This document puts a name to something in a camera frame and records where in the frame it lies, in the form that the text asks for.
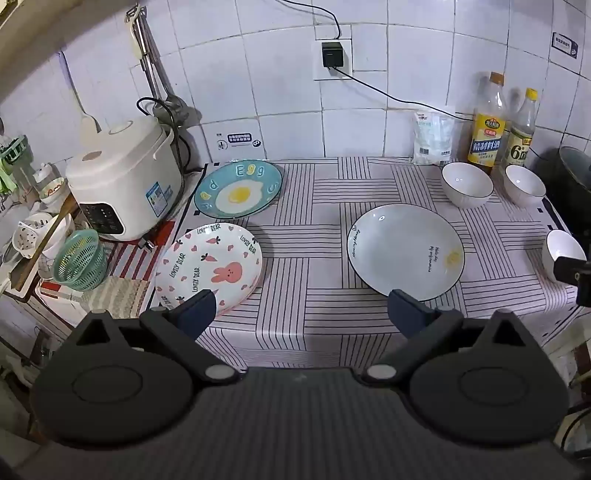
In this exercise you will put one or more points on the black charger plug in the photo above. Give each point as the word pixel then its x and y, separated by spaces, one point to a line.
pixel 332 54

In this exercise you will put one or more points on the dark framed wall sticker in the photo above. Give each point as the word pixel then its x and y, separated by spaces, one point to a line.
pixel 565 46

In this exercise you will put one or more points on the white wall socket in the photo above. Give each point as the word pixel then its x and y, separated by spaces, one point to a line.
pixel 319 73

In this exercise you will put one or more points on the striped table cover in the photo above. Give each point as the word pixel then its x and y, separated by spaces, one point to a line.
pixel 314 240

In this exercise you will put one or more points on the pink rabbit print plate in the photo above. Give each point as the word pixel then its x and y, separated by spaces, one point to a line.
pixel 217 263

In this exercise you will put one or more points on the red striped mat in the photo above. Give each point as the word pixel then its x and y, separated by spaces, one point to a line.
pixel 134 258

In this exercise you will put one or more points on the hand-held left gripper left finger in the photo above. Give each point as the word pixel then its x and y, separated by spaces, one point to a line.
pixel 198 310

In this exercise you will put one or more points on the clear plastic salt bag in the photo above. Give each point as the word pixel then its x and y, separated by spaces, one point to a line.
pixel 431 138

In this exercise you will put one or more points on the white strainer basket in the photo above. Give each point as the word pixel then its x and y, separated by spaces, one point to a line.
pixel 32 237

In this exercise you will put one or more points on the large white bowl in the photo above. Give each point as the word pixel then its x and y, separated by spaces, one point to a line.
pixel 466 182

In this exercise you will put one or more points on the green plastic rack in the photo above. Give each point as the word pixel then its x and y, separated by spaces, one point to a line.
pixel 16 152

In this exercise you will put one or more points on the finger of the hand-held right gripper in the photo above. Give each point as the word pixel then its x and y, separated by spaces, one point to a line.
pixel 575 281

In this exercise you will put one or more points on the hanging metal utensils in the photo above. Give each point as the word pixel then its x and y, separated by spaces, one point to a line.
pixel 171 110

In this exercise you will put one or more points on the green plastic basket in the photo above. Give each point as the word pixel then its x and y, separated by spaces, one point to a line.
pixel 78 261

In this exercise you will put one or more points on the wooden stick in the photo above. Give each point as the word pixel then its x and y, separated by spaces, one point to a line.
pixel 51 230

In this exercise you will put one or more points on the small white bowl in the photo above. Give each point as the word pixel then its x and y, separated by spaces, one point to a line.
pixel 561 249
pixel 524 184

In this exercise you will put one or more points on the white rice spoon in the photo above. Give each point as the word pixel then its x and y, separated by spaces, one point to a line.
pixel 88 127

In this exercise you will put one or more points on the white black-rimmed plate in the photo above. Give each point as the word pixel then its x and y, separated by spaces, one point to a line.
pixel 401 249

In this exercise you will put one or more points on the large yellow label bottle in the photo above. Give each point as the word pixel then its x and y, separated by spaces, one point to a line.
pixel 485 143

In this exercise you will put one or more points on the dark pot with lid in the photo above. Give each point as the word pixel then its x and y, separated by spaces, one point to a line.
pixel 575 184

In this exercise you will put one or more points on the small yellow cap bottle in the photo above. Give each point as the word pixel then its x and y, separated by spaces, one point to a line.
pixel 519 147

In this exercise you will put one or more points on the blue fried egg plate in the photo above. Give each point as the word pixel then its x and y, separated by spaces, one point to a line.
pixel 238 194

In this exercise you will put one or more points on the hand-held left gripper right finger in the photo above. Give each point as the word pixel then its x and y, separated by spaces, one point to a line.
pixel 406 311

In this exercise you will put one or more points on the white rice cooker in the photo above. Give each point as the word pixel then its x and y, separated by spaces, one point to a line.
pixel 124 184

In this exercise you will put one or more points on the small patterned white cup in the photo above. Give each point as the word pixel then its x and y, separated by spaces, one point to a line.
pixel 53 189

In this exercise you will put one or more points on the white wall sticker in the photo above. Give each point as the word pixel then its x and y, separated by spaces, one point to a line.
pixel 239 140

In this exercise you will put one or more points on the beige woven cloth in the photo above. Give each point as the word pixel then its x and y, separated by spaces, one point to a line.
pixel 120 295

